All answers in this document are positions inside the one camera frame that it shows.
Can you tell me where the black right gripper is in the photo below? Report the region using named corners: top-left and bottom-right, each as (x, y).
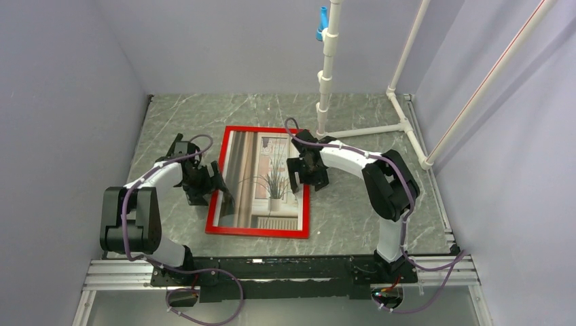
top-left (287, 156), bottom-right (329, 192)

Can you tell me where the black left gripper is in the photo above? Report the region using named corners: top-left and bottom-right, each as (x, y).
top-left (182, 161), bottom-right (229, 206)

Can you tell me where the red picture frame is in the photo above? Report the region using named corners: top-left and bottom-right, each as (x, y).
top-left (204, 125), bottom-right (311, 240)

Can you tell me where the printed photo sheet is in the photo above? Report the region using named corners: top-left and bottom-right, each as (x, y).
top-left (213, 130), bottom-right (303, 231)

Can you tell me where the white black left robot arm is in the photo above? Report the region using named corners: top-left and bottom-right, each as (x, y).
top-left (99, 138), bottom-right (232, 285)

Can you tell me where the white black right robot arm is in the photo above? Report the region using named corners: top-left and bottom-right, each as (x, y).
top-left (287, 130), bottom-right (420, 282)

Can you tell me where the white PVC pipe stand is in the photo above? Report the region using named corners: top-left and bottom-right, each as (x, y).
top-left (313, 1), bottom-right (435, 168)

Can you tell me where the blue pipe fitting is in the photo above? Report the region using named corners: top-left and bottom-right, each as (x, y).
top-left (316, 6), bottom-right (329, 42)

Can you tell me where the white pole with red stripe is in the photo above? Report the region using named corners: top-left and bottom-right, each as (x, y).
top-left (420, 0), bottom-right (557, 170)

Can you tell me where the black handled hammer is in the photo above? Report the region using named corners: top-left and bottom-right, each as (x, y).
top-left (170, 133), bottom-right (183, 151)

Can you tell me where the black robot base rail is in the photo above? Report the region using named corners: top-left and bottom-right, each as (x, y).
top-left (150, 254), bottom-right (419, 303)

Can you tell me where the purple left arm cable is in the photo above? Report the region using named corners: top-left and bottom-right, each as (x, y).
top-left (120, 134), bottom-right (245, 326)

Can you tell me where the aluminium extrusion frame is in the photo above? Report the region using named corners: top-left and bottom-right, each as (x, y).
top-left (79, 94), bottom-right (490, 325)

